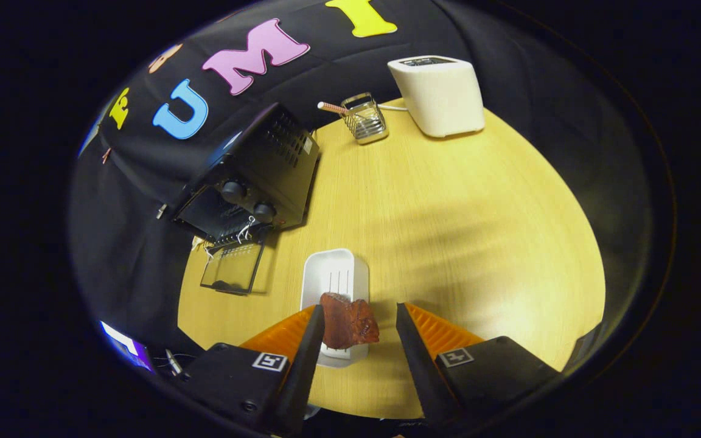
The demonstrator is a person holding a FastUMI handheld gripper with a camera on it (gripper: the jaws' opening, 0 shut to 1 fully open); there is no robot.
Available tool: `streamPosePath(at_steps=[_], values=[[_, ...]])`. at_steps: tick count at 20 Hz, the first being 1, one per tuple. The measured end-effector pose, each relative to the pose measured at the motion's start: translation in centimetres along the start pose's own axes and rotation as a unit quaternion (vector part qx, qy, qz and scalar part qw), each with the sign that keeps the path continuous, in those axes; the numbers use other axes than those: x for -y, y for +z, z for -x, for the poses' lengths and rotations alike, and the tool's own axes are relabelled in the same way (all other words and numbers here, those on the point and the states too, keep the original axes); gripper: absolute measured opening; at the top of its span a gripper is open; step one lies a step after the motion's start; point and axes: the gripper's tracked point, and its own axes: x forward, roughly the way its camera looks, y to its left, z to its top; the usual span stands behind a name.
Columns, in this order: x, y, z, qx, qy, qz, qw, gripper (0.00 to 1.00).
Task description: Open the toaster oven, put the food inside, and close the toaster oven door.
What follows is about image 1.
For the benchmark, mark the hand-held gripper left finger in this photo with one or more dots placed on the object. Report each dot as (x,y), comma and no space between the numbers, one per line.
(302,377)

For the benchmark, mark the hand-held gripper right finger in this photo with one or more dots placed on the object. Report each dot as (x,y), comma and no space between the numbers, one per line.
(426,371)

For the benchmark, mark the red meat steak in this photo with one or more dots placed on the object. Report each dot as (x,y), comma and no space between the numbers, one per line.
(347,322)

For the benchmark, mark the black toaster oven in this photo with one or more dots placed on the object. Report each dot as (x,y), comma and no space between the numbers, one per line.
(271,164)

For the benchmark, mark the white bread toaster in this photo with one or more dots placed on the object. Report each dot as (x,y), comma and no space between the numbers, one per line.
(442,97)

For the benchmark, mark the white plastic tray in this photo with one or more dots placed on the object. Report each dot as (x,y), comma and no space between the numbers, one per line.
(335,267)

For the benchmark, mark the bright bluish panel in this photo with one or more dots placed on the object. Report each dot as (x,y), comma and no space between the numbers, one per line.
(125,345)

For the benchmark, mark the silver cloth clip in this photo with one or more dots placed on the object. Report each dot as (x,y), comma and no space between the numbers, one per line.
(161,211)

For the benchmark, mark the striped pink straw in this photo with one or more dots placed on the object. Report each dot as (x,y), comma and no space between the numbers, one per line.
(329,107)

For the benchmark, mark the pink cloth clip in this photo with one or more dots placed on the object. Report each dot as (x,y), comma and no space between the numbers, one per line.
(106,156)

